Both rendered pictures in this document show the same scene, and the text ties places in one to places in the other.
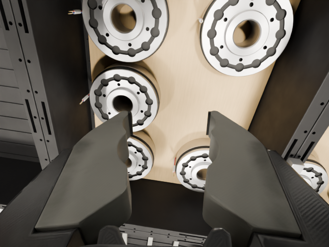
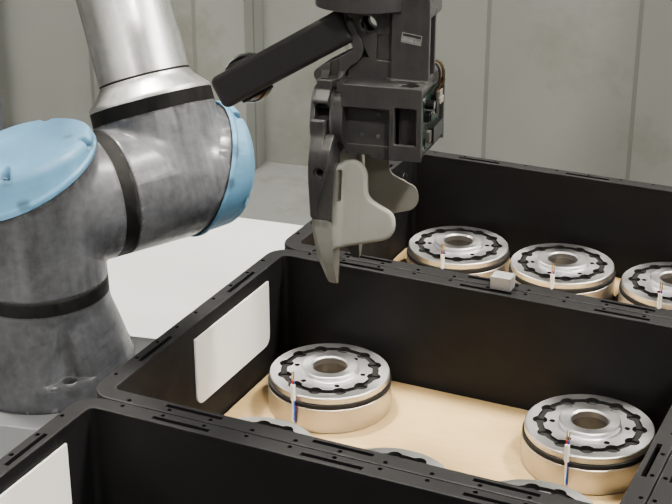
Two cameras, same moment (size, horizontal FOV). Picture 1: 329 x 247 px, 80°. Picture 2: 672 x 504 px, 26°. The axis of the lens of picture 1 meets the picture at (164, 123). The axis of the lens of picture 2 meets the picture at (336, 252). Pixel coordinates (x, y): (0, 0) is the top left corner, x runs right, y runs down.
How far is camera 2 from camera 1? 1.08 m
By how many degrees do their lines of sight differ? 83
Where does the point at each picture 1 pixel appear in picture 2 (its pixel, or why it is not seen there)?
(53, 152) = (412, 465)
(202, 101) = (433, 443)
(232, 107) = (457, 417)
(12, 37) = (219, 430)
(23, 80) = (272, 444)
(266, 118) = (467, 357)
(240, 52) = (351, 369)
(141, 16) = not seen: hidden behind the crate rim
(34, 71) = (267, 430)
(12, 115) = not seen: outside the picture
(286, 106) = (432, 319)
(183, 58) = not seen: hidden behind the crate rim
